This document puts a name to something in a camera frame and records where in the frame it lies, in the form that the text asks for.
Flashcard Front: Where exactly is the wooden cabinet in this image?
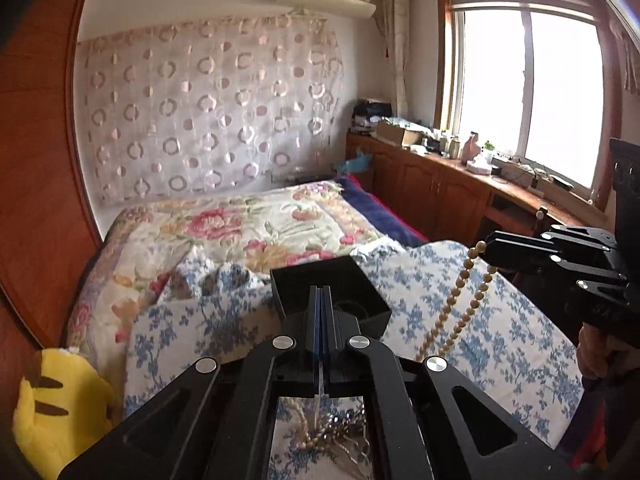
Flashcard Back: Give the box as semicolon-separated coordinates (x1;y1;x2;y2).
346;132;612;250

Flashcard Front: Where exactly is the teal plastic bag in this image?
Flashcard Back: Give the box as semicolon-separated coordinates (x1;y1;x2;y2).
335;149;374;176

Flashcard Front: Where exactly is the person's right hand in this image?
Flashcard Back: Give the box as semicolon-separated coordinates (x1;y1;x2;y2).
576;325;617;382

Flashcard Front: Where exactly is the floral blanket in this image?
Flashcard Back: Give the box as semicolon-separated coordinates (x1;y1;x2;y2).
65;180;407;361

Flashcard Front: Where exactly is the blue floral bedsheet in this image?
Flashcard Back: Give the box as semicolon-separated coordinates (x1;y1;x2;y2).
122;240;586;480

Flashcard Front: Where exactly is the white window curtain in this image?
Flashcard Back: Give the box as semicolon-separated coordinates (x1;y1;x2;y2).
377;0;414;122

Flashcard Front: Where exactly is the pile of dark bags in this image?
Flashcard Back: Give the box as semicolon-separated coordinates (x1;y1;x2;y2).
351;100;394;136

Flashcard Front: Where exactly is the circle patterned wall cloth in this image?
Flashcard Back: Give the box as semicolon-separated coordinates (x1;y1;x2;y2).
77;14;347;206

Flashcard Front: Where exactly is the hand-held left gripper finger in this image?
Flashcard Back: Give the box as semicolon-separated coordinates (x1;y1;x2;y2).
321;286;581;480
57;286;322;480

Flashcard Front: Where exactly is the gold bead necklace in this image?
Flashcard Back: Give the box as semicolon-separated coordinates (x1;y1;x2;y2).
416;241;500;362

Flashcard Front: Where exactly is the yellow plush toy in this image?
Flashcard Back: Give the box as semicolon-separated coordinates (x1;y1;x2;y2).
12;347;117;479

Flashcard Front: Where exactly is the jewelry pile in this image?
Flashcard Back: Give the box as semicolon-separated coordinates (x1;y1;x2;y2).
286;394;375;463

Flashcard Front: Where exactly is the navy blanket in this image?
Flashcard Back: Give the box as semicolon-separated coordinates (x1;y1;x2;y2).
334;175;422;249

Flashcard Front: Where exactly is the black jewelry box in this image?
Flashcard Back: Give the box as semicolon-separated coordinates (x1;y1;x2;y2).
270;256;392;337

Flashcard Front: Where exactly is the cardboard box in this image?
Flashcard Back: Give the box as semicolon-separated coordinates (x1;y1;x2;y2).
375;120;424;147

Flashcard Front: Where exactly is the window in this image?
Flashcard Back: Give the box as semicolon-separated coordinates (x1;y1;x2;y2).
435;0;627;207

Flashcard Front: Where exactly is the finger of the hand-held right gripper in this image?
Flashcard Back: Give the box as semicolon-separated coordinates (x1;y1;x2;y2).
482;231;631;282
541;225;624;257

